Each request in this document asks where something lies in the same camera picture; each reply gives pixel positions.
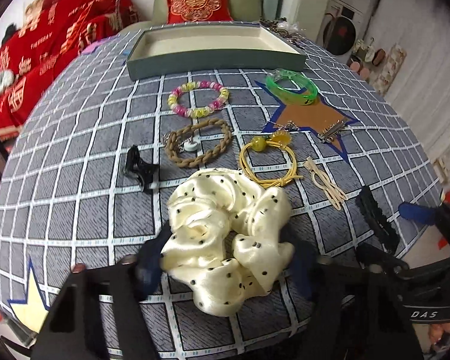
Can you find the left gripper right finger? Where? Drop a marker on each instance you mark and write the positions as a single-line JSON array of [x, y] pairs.
[[302, 262]]

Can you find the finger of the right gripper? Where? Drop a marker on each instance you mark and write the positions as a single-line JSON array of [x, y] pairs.
[[376, 220], [417, 213]]

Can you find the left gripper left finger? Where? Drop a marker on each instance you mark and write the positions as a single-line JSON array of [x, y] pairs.
[[148, 267]]

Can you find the beige wooden hair clip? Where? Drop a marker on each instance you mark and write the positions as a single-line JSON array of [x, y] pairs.
[[335, 195]]

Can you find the silver metal hair clip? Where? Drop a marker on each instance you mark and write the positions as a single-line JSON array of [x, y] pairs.
[[330, 133]]

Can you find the cream polka dot scrunchie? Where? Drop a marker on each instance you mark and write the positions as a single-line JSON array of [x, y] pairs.
[[225, 239]]

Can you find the small black claw clip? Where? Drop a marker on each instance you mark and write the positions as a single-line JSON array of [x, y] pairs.
[[137, 169]]

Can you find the green translucent bangle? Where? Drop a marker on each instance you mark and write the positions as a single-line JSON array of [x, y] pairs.
[[291, 88]]

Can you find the grey shallow tray box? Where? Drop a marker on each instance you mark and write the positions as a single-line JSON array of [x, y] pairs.
[[186, 47]]

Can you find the pile of spare jewelry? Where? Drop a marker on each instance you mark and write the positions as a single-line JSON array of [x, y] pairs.
[[288, 31]]

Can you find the brown star paper marker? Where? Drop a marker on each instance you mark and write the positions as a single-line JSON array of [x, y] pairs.
[[313, 118]]

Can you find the grey checked tablecloth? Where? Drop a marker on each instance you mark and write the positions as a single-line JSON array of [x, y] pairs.
[[65, 200]]

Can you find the cream star paper marker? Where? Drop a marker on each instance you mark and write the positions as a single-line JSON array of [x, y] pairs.
[[31, 310]]

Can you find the slipper rack with slippers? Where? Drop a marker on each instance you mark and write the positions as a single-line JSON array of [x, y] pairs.
[[377, 67]]

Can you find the white washing machine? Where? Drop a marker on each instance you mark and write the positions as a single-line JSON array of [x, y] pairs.
[[343, 23]]

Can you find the pink star paper marker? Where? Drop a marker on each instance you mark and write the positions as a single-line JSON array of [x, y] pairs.
[[88, 50]]

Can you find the red embroidered cushion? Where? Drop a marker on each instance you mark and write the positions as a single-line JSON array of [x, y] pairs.
[[184, 11]]

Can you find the red printed bedspread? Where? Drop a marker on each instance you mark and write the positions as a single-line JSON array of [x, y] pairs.
[[38, 52]]

